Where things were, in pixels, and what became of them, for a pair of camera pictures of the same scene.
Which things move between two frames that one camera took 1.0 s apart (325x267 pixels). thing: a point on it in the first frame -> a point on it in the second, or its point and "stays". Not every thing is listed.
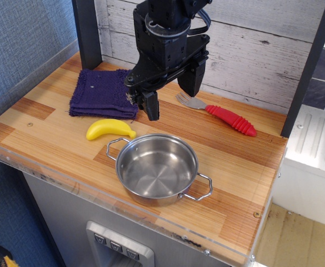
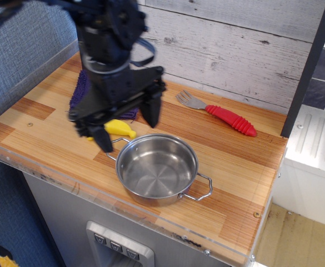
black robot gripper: x=160 y=57 -> x=109 y=89
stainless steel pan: x=156 y=169 stays
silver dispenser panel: x=108 y=248 stays
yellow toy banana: x=108 y=126 stays
